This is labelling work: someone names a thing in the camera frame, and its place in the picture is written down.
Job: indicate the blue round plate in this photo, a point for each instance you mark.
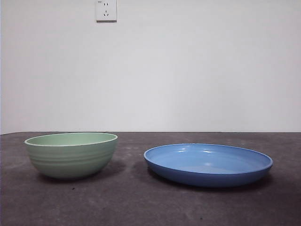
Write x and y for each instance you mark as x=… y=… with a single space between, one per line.
x=207 y=175

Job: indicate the green ribbed bowl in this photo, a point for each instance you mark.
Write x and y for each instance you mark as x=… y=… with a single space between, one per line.
x=70 y=162

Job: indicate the white wall socket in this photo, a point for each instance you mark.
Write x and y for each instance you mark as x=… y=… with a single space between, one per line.
x=106 y=11

